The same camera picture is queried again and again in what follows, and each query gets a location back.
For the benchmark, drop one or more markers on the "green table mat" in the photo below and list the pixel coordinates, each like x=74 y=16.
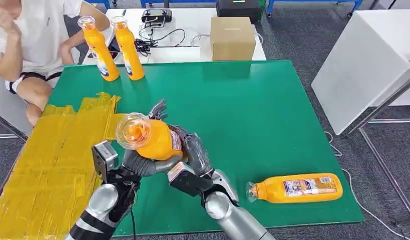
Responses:
x=257 y=116

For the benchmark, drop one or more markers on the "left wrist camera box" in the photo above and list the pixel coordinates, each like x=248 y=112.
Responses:
x=104 y=160

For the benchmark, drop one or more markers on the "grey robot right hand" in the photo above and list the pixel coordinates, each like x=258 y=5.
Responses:
x=194 y=152

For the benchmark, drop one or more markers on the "black handheld controller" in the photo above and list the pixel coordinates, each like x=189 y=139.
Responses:
x=156 y=16

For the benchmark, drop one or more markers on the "yellow plastic sheet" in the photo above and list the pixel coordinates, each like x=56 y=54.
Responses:
x=42 y=172

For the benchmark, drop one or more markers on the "dark tablet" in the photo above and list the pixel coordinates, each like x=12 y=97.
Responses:
x=113 y=46

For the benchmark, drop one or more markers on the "black case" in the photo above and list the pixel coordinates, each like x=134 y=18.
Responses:
x=238 y=10

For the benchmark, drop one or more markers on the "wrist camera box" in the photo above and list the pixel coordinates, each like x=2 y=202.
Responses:
x=104 y=160
x=185 y=180

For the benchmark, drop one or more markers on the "metal table frame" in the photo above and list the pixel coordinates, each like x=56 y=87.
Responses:
x=384 y=169

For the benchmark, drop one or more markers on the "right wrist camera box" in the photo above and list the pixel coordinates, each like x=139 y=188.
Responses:
x=185 y=180

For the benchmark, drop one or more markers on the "blue steel rack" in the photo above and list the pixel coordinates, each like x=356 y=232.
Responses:
x=103 y=2
x=178 y=2
x=314 y=2

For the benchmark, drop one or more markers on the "brown cardboard box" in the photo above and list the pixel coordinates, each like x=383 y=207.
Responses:
x=233 y=39

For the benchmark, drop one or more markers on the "grey bench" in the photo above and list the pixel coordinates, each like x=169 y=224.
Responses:
x=5 y=99

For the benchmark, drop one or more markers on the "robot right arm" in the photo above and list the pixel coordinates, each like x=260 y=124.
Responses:
x=231 y=222

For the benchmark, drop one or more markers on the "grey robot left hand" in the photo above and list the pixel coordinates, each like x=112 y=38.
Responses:
x=148 y=167

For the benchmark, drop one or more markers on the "seated person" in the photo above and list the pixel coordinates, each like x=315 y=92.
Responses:
x=39 y=33

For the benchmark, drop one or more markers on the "orange drink bottle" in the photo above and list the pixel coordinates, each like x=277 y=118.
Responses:
x=130 y=49
x=155 y=142
x=100 y=53
x=297 y=188

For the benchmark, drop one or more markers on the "white side table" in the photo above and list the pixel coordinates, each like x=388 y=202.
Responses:
x=357 y=66

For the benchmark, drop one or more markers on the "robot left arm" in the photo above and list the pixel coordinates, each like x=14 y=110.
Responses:
x=102 y=202

